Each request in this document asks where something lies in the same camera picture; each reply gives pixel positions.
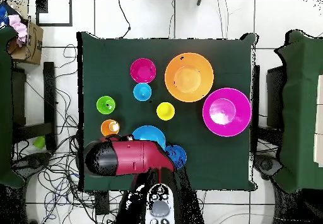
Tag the yellow cup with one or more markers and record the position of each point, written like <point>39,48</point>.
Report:
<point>165,111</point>

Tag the large orange bowl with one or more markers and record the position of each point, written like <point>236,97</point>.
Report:
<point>189,77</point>

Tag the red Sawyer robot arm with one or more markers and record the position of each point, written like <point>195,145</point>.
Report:
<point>136,158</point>

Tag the medium blue bowl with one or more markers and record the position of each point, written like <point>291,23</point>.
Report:
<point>149,133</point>

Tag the blue cup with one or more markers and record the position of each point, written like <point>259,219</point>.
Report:
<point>142,91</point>

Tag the small dark blue bowl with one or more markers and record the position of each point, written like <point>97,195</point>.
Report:
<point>179,155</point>

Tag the small crimson bowl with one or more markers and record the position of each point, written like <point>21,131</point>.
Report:
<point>143,70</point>

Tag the orange cup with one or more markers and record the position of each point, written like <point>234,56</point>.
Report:
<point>107,129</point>

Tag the green cup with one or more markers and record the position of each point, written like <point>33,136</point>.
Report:
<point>106,104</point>

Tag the large magenta bowl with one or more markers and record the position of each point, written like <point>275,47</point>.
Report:
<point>227,111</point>

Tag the dark green table cloth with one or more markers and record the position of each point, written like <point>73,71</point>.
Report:
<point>113,57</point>

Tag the dark grey stand base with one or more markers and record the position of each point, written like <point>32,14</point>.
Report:
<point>266,164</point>

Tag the small green plastic object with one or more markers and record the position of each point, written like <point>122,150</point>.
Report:
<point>39,142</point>

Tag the black stand base with knob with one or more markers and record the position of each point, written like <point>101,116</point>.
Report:
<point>32,162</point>

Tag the cardboard box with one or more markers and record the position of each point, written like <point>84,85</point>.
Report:
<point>34,47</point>

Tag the white box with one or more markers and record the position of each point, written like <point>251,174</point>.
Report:
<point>319,120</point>

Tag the pink cloth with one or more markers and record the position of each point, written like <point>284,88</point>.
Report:
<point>19,29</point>

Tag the black square frame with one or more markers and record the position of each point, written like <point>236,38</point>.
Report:
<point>37,12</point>

